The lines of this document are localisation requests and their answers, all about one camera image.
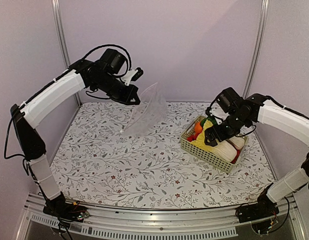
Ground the aluminium front rail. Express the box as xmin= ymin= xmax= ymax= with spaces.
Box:
xmin=16 ymin=193 xmax=307 ymax=240

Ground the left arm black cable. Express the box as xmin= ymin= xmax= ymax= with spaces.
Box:
xmin=83 ymin=44 xmax=133 ymax=78

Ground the yellow napa cabbage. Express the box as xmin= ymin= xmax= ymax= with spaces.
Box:
xmin=190 ymin=119 xmax=237 ymax=162

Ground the right aluminium frame post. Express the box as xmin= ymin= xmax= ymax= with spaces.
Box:
xmin=242 ymin=0 xmax=270 ymax=98

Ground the aluminium frame post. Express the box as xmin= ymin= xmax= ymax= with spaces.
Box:
xmin=50 ymin=0 xmax=83 ymax=106
xmin=242 ymin=0 xmax=270 ymax=98

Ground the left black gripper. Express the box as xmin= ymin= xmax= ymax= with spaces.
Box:
xmin=93 ymin=72 xmax=141 ymax=105

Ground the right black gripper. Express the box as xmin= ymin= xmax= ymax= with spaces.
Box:
xmin=204 ymin=111 xmax=250 ymax=147

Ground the beige perforated plastic basket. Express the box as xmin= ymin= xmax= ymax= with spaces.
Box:
xmin=180 ymin=115 xmax=249 ymax=174

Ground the left aluminium frame post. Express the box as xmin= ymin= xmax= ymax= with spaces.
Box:
xmin=50 ymin=0 xmax=83 ymax=106

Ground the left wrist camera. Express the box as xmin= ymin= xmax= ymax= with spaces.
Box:
xmin=120 ymin=67 xmax=144 ymax=86

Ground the floral tablecloth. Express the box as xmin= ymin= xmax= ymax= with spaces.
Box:
xmin=50 ymin=102 xmax=274 ymax=209

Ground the clear zip top bag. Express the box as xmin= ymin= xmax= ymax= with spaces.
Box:
xmin=120 ymin=82 xmax=167 ymax=137

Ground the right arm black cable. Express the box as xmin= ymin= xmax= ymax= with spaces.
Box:
xmin=205 ymin=96 xmax=225 ymax=123

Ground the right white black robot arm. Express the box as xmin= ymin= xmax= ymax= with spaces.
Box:
xmin=204 ymin=87 xmax=309 ymax=223

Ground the green white bok choy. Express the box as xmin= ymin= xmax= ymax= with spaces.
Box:
xmin=209 ymin=118 xmax=246 ymax=150

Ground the red bell pepper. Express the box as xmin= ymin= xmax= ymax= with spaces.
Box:
xmin=230 ymin=152 xmax=240 ymax=164

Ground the orange fruit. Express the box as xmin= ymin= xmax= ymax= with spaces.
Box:
xmin=194 ymin=122 xmax=203 ymax=134

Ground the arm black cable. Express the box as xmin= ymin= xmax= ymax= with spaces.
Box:
xmin=83 ymin=44 xmax=133 ymax=78
xmin=205 ymin=96 xmax=225 ymax=123

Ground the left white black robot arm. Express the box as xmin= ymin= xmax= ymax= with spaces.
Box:
xmin=8 ymin=44 xmax=144 ymax=223

